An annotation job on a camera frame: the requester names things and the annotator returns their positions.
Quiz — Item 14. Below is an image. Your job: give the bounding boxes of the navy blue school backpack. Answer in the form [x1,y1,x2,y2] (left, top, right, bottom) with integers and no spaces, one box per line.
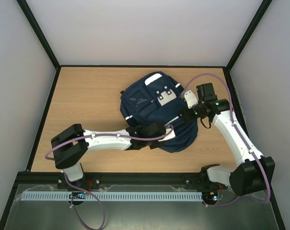
[120,71,198,153]

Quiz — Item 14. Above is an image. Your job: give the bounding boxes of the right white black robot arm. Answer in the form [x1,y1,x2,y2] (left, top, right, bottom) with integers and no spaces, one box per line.
[179,83,275,196]

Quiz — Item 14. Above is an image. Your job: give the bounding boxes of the black enclosure frame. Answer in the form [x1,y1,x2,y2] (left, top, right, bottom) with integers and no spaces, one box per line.
[0,0,286,230]

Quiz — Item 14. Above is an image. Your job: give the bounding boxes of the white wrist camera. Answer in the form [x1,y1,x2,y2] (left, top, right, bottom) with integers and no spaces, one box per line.
[164,126,176,141]
[180,90,198,109]

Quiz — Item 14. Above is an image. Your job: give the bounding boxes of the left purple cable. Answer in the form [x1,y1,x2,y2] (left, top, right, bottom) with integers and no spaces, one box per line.
[45,124,174,230]

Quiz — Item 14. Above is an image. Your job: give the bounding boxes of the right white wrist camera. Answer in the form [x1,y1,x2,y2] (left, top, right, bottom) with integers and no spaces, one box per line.
[180,90,198,109]

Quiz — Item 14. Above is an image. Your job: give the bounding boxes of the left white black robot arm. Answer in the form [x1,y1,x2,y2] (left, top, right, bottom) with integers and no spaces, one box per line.
[45,123,176,182]

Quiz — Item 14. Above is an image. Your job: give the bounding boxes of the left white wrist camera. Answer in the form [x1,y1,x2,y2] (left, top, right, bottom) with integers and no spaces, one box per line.
[164,126,176,141]

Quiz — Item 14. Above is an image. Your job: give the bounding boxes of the light blue slotted cable duct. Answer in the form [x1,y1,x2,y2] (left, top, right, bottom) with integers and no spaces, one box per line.
[21,191,202,202]

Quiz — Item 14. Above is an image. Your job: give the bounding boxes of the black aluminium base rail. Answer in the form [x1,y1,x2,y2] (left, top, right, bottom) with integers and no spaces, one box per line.
[15,171,270,190]

